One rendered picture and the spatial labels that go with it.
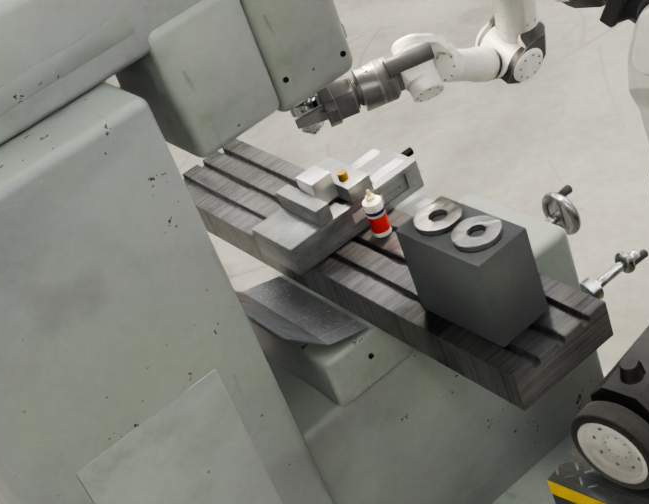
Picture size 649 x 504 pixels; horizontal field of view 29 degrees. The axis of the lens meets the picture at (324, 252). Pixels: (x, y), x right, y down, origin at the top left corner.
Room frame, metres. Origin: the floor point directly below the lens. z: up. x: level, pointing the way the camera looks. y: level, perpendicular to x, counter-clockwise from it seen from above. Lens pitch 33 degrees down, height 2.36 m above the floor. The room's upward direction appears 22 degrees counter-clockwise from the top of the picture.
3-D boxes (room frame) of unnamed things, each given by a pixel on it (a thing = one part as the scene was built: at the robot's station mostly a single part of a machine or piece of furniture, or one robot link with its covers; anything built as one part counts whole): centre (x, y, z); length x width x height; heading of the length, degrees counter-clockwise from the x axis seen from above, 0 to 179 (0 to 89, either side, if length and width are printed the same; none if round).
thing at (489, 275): (1.81, -0.23, 1.02); 0.22 x 0.12 x 0.20; 26
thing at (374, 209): (2.18, -0.13, 0.98); 0.04 x 0.04 x 0.11
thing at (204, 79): (2.11, 0.11, 1.47); 0.24 x 0.19 x 0.26; 25
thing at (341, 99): (2.19, -0.16, 1.24); 0.13 x 0.12 x 0.10; 0
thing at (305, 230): (2.28, -0.06, 0.98); 0.35 x 0.15 x 0.11; 115
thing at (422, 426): (2.20, -0.09, 0.42); 0.81 x 0.32 x 0.60; 115
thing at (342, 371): (2.19, -0.07, 0.78); 0.50 x 0.35 x 0.12; 115
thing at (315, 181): (2.27, -0.04, 1.03); 0.06 x 0.05 x 0.06; 25
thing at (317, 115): (2.16, -0.07, 1.24); 0.06 x 0.02 x 0.03; 90
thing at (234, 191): (2.22, -0.06, 0.88); 1.24 x 0.23 x 0.08; 25
